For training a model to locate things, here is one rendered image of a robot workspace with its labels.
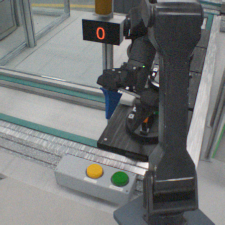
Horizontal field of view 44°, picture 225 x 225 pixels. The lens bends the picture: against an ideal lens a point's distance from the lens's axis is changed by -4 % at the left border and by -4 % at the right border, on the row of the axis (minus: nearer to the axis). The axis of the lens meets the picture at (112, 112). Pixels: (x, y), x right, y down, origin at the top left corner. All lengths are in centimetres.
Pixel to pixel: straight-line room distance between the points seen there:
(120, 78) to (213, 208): 46
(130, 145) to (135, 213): 29
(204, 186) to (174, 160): 44
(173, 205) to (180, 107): 16
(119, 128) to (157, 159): 42
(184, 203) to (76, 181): 35
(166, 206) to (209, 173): 46
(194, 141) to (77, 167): 35
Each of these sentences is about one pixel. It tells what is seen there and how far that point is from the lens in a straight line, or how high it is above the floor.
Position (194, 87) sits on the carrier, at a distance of 108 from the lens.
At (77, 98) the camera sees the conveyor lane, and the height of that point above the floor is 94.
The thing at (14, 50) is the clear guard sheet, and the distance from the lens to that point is 118.
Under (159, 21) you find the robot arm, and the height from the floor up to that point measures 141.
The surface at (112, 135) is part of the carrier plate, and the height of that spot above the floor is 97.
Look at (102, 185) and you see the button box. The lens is 74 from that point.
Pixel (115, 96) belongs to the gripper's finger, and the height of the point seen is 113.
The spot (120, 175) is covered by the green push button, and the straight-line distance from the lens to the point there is 74.
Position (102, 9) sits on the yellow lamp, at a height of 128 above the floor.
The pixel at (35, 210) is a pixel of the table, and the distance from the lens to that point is 84.
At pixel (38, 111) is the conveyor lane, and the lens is 104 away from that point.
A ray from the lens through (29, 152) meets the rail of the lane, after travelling 92.
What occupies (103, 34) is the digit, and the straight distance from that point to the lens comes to 88.
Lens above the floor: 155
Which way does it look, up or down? 39 degrees down
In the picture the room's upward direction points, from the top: straight up
